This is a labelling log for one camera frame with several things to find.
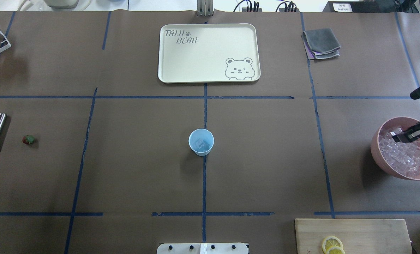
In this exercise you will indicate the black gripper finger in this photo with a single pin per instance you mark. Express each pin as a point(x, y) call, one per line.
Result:
point(403, 138)
point(398, 133)

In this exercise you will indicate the pink bowl of ice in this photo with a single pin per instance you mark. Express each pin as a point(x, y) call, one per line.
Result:
point(400, 160)

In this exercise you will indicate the light blue plastic cup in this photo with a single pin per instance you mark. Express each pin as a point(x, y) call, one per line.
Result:
point(201, 134)

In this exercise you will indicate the wooden cutting board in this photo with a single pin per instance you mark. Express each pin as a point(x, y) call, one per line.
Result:
point(358, 236)

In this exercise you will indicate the grey folded cloth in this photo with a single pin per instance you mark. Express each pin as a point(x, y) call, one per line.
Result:
point(321, 44)

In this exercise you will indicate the lemon slices row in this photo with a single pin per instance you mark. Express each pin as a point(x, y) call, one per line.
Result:
point(332, 245)

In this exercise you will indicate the cream bear serving tray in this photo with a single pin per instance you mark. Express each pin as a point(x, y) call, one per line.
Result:
point(208, 53)

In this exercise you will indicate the red strawberry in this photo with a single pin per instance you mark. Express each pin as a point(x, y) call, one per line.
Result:
point(28, 139)

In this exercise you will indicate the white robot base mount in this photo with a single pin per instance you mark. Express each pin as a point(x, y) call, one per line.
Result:
point(203, 248)

